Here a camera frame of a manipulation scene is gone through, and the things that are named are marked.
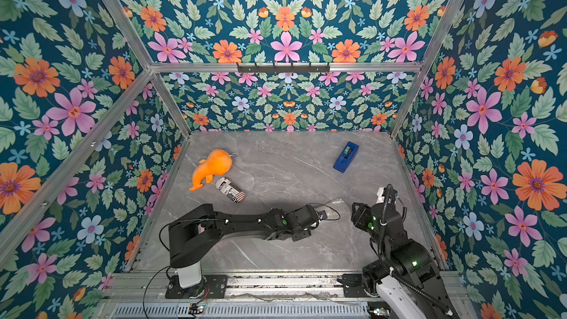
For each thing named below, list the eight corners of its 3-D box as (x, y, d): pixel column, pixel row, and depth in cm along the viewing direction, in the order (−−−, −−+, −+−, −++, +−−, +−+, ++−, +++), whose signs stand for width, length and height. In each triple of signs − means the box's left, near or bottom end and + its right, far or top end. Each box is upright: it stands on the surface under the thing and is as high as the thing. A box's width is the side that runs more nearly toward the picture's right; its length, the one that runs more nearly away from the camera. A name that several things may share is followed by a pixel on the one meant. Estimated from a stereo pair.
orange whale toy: (194, 190, 99) (186, 180, 93) (188, 174, 105) (180, 163, 99) (237, 170, 106) (233, 160, 100) (229, 156, 112) (225, 145, 105)
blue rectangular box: (333, 168, 108) (335, 160, 102) (346, 149, 116) (348, 140, 110) (344, 174, 106) (346, 165, 100) (356, 153, 114) (359, 145, 108)
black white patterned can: (215, 187, 100) (213, 183, 98) (225, 179, 103) (223, 175, 100) (237, 206, 94) (235, 202, 92) (247, 196, 97) (245, 193, 95)
